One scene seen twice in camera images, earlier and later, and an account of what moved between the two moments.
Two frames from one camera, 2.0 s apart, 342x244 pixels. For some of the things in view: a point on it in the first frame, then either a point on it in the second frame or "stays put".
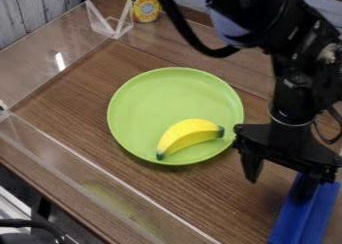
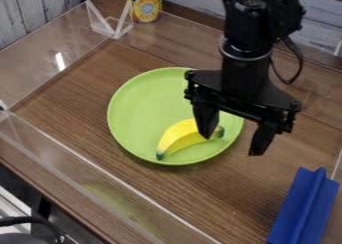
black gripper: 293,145 -> 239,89
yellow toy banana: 184,133 stays put
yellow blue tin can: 145,5 stays put
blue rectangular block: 303,221 stays put
